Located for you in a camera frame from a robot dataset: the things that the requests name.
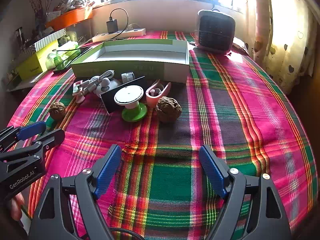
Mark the green white suction stand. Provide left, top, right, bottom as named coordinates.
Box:
left=114, top=85, right=148, bottom=122

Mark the pink small case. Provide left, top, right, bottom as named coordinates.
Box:
left=146, top=79, right=172, bottom=108

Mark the person's left hand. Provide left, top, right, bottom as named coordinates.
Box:
left=7, top=193, right=25, bottom=222

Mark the brown walnut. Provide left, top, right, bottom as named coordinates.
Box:
left=155, top=96, right=182, bottom=123
left=49, top=102, right=66, bottom=121

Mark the black charger cable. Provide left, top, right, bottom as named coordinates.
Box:
left=110, top=8, right=129, bottom=34

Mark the white usb cable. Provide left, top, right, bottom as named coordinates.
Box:
left=72, top=70, right=116, bottom=97

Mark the pink white small holder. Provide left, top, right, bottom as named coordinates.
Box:
left=72, top=80, right=87, bottom=103

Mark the heart print curtain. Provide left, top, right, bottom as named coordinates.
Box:
left=252, top=0, right=315, bottom=94

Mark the white panda toy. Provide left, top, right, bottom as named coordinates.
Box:
left=96, top=77, right=123, bottom=97

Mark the white power strip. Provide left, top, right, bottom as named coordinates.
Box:
left=92, top=28, right=146, bottom=43

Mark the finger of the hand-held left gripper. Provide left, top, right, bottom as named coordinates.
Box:
left=0, top=128, right=66, bottom=163
left=0, top=121, right=47, bottom=147

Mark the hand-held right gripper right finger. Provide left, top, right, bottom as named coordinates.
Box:
left=199, top=144, right=293, bottom=240

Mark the green tissue pack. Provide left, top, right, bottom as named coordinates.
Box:
left=46, top=41, right=80, bottom=69

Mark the pink green plaid blanket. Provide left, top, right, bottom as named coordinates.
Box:
left=7, top=30, right=319, bottom=240

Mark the green white cardboard box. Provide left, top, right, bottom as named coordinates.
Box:
left=71, top=39, right=190, bottom=83

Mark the black charger adapter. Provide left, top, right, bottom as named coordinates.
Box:
left=106, top=18, right=118, bottom=34

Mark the black card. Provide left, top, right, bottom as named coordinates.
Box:
left=100, top=76, right=146, bottom=114

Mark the striped box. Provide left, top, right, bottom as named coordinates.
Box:
left=29, top=28, right=67, bottom=53

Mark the orange tray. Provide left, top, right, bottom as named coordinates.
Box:
left=45, top=6, right=93, bottom=30

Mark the yellow box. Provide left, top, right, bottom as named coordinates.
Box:
left=15, top=40, right=60, bottom=80

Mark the black smartphone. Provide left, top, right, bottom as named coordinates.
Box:
left=53, top=49, right=87, bottom=74

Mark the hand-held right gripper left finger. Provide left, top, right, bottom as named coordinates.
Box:
left=27, top=144, right=123, bottom=240

